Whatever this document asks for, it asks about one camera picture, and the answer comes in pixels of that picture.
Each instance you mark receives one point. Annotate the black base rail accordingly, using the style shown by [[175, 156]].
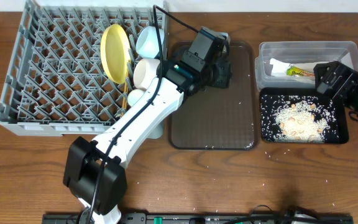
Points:
[[261, 214]]

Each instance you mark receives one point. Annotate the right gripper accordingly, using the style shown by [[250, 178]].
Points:
[[350, 79]]

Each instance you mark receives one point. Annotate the white paper napkin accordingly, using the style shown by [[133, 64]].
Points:
[[279, 68]]

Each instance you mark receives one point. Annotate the wooden chopstick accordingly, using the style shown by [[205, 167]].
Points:
[[128, 84], [123, 98]]

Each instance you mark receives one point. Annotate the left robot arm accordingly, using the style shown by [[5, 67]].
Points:
[[95, 170]]

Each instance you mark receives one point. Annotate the white cup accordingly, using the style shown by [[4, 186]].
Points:
[[134, 96]]

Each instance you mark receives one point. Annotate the green snack wrapper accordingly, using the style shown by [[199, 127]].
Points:
[[294, 71]]

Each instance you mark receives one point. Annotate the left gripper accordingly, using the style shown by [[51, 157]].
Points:
[[222, 79]]

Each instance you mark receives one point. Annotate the grey dishwasher rack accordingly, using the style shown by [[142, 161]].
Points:
[[55, 83]]

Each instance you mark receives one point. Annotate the light blue bowl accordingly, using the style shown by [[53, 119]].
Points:
[[147, 43]]

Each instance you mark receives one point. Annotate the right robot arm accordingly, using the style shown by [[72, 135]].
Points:
[[351, 102]]

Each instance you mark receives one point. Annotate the yellow plate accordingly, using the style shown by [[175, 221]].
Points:
[[115, 56]]

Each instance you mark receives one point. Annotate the black waste tray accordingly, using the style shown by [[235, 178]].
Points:
[[303, 118]]

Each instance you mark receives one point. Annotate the rice food waste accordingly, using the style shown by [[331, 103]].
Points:
[[300, 119]]

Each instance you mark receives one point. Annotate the clear plastic bin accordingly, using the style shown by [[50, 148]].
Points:
[[302, 54]]

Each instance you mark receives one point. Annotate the dark brown serving tray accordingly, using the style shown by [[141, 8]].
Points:
[[220, 119]]

